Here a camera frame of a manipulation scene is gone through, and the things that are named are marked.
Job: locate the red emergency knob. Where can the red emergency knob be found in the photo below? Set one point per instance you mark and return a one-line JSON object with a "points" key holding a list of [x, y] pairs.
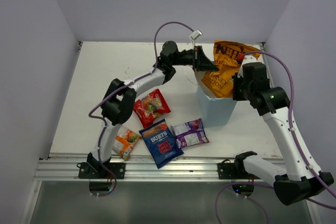
{"points": [[240, 57]]}

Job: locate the purple snack packet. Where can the purple snack packet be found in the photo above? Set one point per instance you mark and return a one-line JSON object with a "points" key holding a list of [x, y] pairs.
{"points": [[189, 134]]}

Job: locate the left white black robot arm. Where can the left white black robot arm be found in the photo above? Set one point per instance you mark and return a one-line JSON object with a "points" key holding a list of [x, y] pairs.
{"points": [[117, 104]]}

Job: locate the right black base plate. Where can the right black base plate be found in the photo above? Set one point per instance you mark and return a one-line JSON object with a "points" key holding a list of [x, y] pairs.
{"points": [[227, 170]]}

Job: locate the yellow Kettle chips bag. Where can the yellow Kettle chips bag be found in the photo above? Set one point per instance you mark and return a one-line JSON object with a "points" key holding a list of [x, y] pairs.
{"points": [[225, 56]]}

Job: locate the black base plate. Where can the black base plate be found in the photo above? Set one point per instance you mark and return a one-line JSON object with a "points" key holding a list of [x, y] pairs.
{"points": [[227, 170], [87, 172]]}

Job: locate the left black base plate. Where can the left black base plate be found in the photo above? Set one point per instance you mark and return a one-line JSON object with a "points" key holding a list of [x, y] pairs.
{"points": [[87, 172]]}

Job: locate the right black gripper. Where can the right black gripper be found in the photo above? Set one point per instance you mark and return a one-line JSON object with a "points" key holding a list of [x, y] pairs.
{"points": [[236, 96]]}

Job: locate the red gummy candy bag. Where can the red gummy candy bag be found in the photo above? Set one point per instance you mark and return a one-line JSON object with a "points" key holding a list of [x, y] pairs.
{"points": [[151, 107]]}

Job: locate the aluminium mounting rail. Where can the aluminium mounting rail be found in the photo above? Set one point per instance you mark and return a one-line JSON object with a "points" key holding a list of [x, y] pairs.
{"points": [[136, 169]]}

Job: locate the blue Burts chips bag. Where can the blue Burts chips bag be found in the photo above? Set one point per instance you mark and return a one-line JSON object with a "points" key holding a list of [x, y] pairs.
{"points": [[161, 143]]}

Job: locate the light blue paper bag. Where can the light blue paper bag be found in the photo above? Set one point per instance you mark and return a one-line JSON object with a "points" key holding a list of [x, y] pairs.
{"points": [[214, 111]]}

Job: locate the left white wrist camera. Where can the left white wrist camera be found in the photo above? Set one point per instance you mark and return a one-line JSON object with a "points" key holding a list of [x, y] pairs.
{"points": [[195, 35]]}

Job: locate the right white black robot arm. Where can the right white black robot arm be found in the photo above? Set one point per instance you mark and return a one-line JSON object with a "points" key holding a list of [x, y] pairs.
{"points": [[302, 177]]}

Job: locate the orange snack packet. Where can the orange snack packet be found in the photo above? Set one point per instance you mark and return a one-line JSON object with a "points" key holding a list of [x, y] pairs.
{"points": [[124, 142]]}

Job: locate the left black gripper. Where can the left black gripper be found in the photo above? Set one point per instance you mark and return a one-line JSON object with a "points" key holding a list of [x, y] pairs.
{"points": [[201, 63]]}

